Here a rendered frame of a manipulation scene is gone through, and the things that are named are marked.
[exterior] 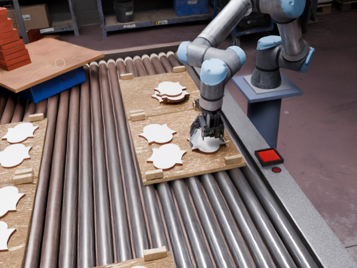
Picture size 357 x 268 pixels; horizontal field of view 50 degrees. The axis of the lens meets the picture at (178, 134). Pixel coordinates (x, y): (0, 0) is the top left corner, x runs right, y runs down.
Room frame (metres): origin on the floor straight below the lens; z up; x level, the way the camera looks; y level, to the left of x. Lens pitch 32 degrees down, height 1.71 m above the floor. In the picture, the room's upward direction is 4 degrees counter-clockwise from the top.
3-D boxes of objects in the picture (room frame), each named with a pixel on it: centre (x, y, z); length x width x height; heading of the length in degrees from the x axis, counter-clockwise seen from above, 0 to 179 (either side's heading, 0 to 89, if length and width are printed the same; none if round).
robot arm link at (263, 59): (1.72, -0.46, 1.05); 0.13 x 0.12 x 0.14; 52
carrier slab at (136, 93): (1.60, 0.07, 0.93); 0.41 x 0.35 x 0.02; 11
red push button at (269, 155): (1.05, -0.31, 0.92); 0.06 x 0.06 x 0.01; 10
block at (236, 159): (1.02, -0.18, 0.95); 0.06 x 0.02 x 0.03; 101
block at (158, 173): (0.97, 0.09, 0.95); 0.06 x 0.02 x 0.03; 101
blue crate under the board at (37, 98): (1.80, 0.66, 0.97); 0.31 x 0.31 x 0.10; 48
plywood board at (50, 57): (1.85, 0.70, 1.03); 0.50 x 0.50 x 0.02; 48
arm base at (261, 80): (1.73, -0.46, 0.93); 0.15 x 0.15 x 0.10
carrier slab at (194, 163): (1.18, -0.01, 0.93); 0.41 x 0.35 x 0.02; 11
